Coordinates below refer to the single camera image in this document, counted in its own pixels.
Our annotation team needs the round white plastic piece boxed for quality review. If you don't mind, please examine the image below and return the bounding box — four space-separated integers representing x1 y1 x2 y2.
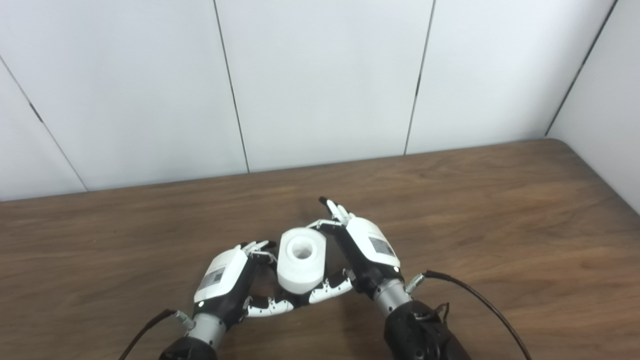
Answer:
276 227 327 294

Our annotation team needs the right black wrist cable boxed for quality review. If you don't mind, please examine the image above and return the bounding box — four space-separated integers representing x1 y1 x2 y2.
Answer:
406 270 534 360

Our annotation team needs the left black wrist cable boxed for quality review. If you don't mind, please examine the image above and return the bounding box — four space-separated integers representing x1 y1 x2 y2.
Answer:
118 308 196 360

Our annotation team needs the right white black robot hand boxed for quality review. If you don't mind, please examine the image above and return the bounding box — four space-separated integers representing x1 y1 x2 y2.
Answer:
305 196 404 304

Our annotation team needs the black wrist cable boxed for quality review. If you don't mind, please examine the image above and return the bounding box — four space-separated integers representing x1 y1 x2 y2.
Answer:
118 308 196 360
406 270 534 360

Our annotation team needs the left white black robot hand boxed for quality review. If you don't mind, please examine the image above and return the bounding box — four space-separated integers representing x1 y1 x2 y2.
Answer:
194 240 296 329

